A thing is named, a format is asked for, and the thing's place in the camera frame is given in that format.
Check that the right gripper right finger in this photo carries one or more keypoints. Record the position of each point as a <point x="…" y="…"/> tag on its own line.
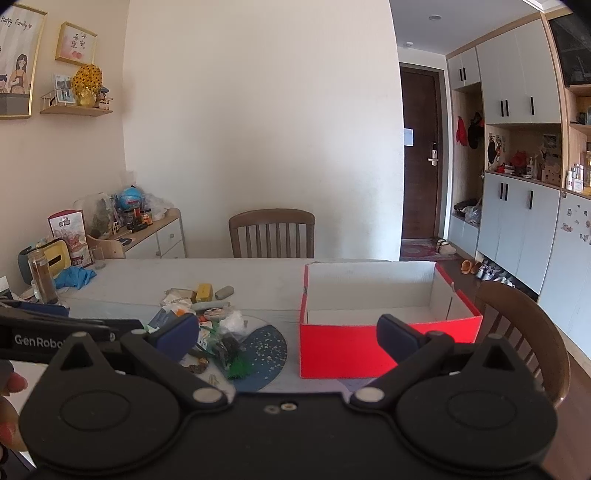
<point x="416" y="354"/>

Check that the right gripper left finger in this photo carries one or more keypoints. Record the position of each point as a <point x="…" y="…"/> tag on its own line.
<point x="159" y="353"/>

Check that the yellow small carton box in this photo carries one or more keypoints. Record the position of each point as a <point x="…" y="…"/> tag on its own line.
<point x="203" y="293"/>

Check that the white fluffy item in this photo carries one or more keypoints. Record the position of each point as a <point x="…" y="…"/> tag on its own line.
<point x="233" y="324"/>

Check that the grey green oval case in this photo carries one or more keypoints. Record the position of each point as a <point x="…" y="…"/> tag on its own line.
<point x="224" y="292"/>

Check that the person left hand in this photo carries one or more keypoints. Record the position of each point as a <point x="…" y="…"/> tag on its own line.
<point x="11" y="383"/>

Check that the glass bottle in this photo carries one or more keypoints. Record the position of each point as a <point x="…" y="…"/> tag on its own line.
<point x="42" y="277"/>

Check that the blue cloth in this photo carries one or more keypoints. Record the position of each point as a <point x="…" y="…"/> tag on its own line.
<point x="74" y="277"/>

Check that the yellow tissue box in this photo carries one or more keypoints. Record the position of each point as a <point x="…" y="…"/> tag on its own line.
<point x="55" y="251"/>

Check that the red white cardboard box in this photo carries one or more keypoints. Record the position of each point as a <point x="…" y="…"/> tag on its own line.
<point x="342" y="303"/>

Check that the right wooden chair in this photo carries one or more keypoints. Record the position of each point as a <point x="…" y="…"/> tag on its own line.
<point x="510" y="313"/>

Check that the wooden chair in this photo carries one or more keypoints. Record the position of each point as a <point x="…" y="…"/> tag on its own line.
<point x="510" y="313"/>
<point x="272" y="233"/>

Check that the blue speckled round mat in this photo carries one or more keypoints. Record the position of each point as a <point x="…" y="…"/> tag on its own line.
<point x="261" y="357"/>

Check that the entry rug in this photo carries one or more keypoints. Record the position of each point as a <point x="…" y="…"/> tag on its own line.
<point x="426" y="250"/>

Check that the white drawer sideboard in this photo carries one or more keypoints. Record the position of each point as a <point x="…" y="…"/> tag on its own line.
<point x="163" y="239"/>

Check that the red white snack bag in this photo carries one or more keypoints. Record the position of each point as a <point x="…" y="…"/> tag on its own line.
<point x="68" y="225"/>

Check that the blue globe toy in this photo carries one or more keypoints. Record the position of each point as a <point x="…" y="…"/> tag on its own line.
<point x="129" y="199"/>

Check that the far wooden chair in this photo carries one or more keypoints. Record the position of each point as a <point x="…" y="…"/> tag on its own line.
<point x="272" y="233"/>

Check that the dark wooden door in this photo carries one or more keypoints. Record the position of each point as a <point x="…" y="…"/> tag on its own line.
<point x="423" y="137"/>

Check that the small gold framed picture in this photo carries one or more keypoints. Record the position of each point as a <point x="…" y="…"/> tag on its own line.
<point x="76" y="45"/>

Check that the large framed family picture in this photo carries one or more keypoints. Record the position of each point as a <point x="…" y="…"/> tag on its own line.
<point x="21" y="32"/>

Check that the wooden wall shelf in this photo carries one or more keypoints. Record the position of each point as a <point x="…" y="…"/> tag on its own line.
<point x="50" y="105"/>

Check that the white wall cabinet unit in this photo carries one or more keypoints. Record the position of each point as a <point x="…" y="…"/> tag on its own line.
<point x="522" y="101"/>

